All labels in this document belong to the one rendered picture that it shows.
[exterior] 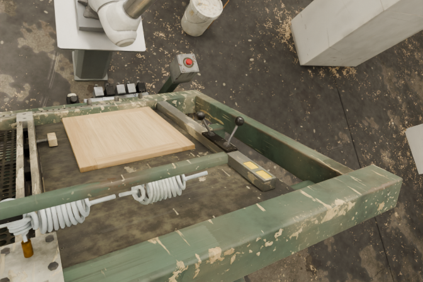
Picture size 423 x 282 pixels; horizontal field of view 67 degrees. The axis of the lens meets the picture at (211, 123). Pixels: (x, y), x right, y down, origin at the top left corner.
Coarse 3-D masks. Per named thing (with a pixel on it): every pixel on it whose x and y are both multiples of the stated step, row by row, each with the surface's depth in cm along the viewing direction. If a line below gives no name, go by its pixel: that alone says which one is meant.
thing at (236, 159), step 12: (168, 108) 165; (180, 120) 151; (192, 120) 149; (192, 132) 141; (204, 144) 132; (228, 156) 116; (240, 156) 115; (240, 168) 110; (252, 180) 105; (264, 180) 100
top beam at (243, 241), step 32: (320, 192) 83; (352, 192) 83; (384, 192) 88; (224, 224) 70; (256, 224) 70; (288, 224) 71; (320, 224) 77; (352, 224) 85; (128, 256) 60; (160, 256) 61; (192, 256) 61; (224, 256) 63; (256, 256) 68
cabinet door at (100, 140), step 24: (72, 120) 151; (96, 120) 153; (120, 120) 154; (144, 120) 155; (72, 144) 126; (96, 144) 127; (120, 144) 128; (144, 144) 128; (168, 144) 128; (192, 144) 129; (96, 168) 111
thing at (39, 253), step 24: (24, 120) 135; (24, 144) 119; (24, 168) 98; (24, 192) 85; (24, 216) 56; (24, 240) 58; (48, 240) 62; (0, 264) 57; (24, 264) 57; (48, 264) 57
